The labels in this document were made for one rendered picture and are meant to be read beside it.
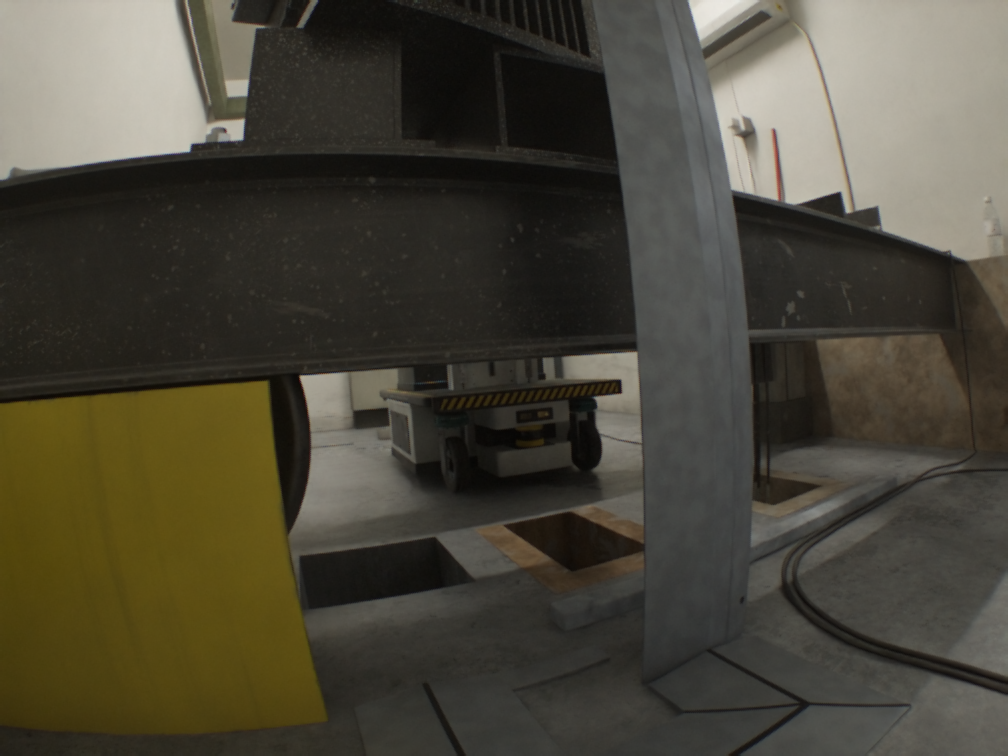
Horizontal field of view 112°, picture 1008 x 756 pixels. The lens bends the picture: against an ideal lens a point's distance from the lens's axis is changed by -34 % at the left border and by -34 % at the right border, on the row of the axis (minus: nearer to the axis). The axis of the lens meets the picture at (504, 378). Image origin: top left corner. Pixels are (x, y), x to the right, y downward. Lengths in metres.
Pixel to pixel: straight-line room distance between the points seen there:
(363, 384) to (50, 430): 3.21
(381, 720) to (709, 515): 0.45
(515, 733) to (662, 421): 0.38
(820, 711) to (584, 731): 0.26
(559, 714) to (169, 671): 0.45
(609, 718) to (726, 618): 0.21
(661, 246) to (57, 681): 0.87
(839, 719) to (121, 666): 0.78
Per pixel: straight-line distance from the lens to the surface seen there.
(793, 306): 1.06
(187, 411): 0.55
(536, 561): 1.06
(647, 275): 0.56
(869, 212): 1.41
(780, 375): 2.20
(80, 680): 0.71
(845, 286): 1.26
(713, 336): 0.61
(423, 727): 0.61
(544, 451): 1.65
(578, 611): 0.80
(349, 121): 0.68
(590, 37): 0.95
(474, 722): 0.61
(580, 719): 0.63
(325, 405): 3.90
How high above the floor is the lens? 0.40
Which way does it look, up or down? 2 degrees down
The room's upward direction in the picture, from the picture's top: 4 degrees counter-clockwise
